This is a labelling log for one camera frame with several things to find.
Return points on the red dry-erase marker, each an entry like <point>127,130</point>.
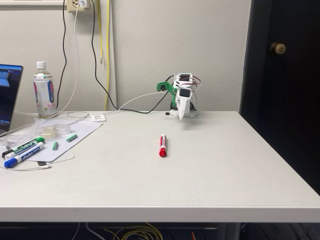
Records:
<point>162,145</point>

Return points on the green dry-erase marker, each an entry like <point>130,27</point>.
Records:
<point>25,147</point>

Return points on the blue dry-erase marker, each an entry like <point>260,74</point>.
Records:
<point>11,162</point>

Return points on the black dry-erase marker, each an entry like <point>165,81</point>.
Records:
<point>5,153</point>

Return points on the white adapter box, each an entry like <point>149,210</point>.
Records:
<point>97,117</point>

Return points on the brass door knob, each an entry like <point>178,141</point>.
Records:
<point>277,48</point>

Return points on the white paper sheet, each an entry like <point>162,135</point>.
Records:
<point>82,132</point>

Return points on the dark door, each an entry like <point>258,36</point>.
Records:
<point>287,112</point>

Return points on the small green cylinder piece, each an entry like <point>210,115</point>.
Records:
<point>55,145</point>
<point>71,137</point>

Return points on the white mesh mat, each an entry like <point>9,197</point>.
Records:
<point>66,157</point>

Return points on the small orange item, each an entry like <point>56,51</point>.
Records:
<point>193,236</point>

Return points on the grey table leg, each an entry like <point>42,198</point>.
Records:
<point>228,231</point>

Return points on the white charger plug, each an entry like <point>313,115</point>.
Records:
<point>83,3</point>

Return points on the plastic drink bottle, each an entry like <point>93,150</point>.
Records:
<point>45,95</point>

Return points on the small black flat item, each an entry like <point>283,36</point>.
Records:
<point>41,163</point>

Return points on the clear plastic bag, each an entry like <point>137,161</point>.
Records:
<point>17,138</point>

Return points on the grey laptop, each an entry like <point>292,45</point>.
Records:
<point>7,100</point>

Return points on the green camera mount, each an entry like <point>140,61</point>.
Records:
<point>168,87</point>

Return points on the beige wall outlet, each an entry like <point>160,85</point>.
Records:
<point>71,6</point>

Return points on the white wall trim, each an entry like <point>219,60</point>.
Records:
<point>30,2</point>

